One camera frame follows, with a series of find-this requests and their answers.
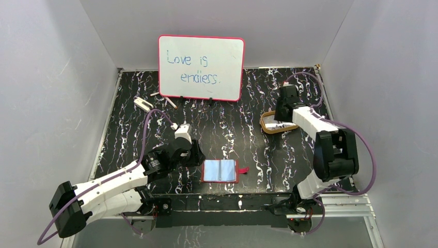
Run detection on red leather card holder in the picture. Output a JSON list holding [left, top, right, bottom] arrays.
[[201, 159, 249, 183]]

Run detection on tan oval card tray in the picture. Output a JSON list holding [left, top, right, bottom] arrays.
[[259, 111, 299, 134]]

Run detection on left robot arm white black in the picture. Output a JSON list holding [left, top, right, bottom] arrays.
[[49, 138, 206, 238]]

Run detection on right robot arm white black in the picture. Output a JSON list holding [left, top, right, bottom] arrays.
[[274, 85, 359, 214]]

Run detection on cards in tray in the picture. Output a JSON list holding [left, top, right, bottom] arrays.
[[262, 115, 297, 131]]

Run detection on white marker pen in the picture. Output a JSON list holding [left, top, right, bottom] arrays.
[[164, 97, 178, 109]]

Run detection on white board eraser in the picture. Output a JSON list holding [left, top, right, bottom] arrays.
[[134, 97, 154, 113]]

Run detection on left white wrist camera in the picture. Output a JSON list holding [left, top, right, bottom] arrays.
[[174, 123, 192, 144]]

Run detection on white board with red frame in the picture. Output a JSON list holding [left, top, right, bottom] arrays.
[[158, 35, 245, 102]]

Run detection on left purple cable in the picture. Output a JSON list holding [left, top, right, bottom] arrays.
[[37, 108, 177, 246]]

